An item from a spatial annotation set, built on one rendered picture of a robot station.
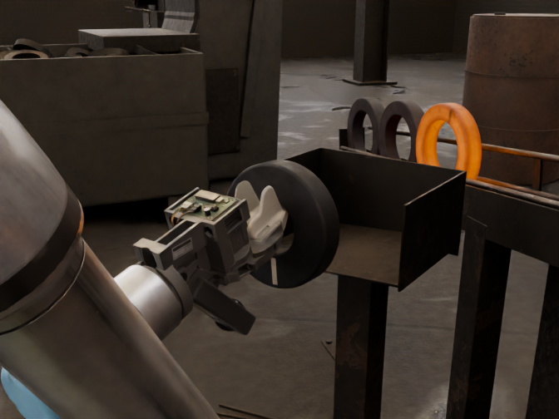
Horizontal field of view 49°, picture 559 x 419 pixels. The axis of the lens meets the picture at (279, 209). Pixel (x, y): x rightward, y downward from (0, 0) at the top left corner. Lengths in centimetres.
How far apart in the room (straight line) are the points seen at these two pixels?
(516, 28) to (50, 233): 325
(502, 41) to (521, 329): 182
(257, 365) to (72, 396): 141
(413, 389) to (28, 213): 149
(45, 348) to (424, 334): 168
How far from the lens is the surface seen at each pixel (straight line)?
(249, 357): 180
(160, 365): 40
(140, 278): 58
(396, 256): 93
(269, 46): 339
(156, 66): 271
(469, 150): 119
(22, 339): 34
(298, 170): 71
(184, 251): 60
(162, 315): 58
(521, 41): 346
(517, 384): 180
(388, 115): 145
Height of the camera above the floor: 96
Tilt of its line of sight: 19 degrees down
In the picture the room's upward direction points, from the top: straight up
